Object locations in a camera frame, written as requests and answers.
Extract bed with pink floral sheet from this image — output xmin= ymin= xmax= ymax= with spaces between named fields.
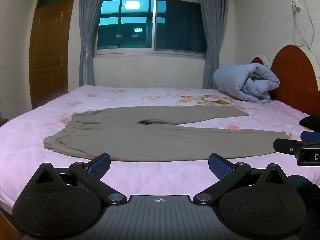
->
xmin=0 ymin=84 xmax=320 ymax=233

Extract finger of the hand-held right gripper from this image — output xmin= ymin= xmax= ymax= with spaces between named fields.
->
xmin=301 ymin=131 xmax=320 ymax=142
xmin=273 ymin=138 xmax=304 ymax=156

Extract rolled light blue quilt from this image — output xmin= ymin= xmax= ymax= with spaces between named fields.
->
xmin=213 ymin=63 xmax=280 ymax=104

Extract sliding glass window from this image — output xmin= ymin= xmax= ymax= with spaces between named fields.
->
xmin=94 ymin=0 xmax=208 ymax=58

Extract brown wooden door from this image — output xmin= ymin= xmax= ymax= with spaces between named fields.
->
xmin=29 ymin=0 xmax=79 ymax=110

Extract red wooden headboard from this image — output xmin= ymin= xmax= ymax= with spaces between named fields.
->
xmin=250 ymin=44 xmax=320 ymax=120

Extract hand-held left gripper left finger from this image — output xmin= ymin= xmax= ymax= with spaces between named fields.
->
xmin=34 ymin=152 xmax=128 ymax=205

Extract grey pants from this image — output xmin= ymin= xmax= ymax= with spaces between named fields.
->
xmin=43 ymin=105 xmax=292 ymax=162

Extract person's dark clothing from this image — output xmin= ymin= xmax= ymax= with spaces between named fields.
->
xmin=287 ymin=175 xmax=320 ymax=240

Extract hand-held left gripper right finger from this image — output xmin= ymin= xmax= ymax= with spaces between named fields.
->
xmin=193 ymin=152 xmax=286 ymax=205

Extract dark cloth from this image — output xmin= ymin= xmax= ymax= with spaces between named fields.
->
xmin=299 ymin=115 xmax=320 ymax=132

